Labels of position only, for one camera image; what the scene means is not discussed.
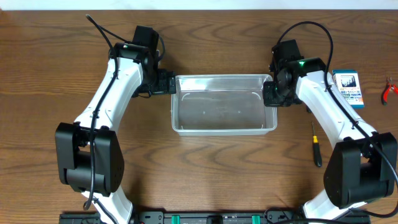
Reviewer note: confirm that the clear plastic container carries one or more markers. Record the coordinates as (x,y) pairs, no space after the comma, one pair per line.
(221,105)

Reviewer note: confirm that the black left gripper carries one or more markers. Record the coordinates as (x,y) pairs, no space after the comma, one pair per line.
(168,84)

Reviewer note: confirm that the black yellow screwdriver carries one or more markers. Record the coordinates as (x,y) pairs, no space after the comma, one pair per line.
(317,158)

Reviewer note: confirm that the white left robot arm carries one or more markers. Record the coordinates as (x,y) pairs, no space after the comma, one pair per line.
(89,156)

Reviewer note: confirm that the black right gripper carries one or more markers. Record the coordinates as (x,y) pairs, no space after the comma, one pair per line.
(268,99)

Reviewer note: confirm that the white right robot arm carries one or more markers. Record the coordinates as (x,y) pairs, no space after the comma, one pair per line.
(362,166)

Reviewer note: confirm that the blue white screwdriver box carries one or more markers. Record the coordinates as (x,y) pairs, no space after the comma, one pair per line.
(347,81)

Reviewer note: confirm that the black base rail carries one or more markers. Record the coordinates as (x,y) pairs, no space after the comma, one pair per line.
(270,216)

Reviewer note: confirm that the red handled pliers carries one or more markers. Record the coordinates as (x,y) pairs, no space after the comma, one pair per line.
(390,87)

